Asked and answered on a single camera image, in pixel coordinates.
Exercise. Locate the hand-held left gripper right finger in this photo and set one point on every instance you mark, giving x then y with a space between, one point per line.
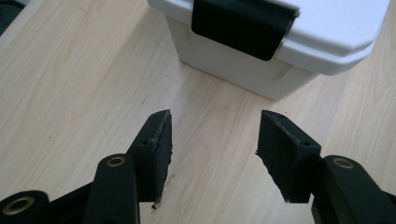
285 158

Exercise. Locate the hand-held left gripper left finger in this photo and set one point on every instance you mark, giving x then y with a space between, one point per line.
154 158

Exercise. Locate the white plastic storage box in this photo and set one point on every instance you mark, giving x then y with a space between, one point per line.
236 73

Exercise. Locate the white lid with black latches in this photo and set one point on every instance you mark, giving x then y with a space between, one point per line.
327 34

